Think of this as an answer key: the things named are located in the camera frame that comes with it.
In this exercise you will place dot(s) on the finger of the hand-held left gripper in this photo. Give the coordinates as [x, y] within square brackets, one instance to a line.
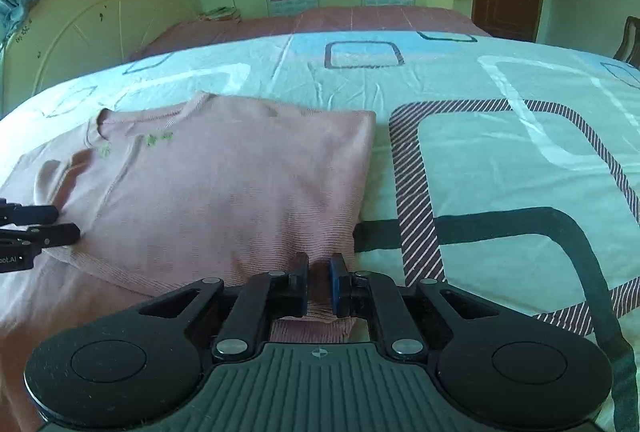
[35, 213]
[55, 234]

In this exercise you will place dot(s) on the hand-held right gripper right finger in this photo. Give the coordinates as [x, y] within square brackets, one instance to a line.
[336, 287]

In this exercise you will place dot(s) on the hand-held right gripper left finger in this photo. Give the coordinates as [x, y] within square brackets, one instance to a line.
[301, 287]

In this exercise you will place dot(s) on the pink knit sweater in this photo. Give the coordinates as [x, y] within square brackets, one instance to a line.
[225, 192]

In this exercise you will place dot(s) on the cream headboard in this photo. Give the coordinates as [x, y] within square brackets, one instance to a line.
[75, 27]

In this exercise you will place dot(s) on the printed bed sheet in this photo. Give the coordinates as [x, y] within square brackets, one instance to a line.
[500, 162]

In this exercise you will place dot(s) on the red striped mattress cover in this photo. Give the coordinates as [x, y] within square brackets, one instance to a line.
[350, 19]

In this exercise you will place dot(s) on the stack of books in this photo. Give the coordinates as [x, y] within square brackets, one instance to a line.
[220, 14]

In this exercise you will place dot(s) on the dark wooden chair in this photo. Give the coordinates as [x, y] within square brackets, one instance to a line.
[629, 42]

